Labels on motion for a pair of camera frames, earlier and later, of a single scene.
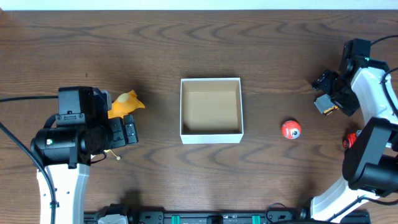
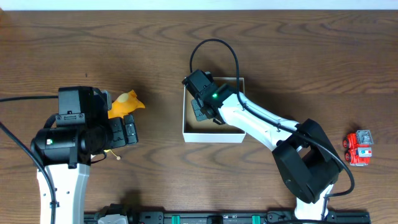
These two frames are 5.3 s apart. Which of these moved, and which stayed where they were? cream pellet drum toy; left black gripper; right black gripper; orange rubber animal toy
Moved: right black gripper
Stayed: left black gripper; cream pellet drum toy; orange rubber animal toy
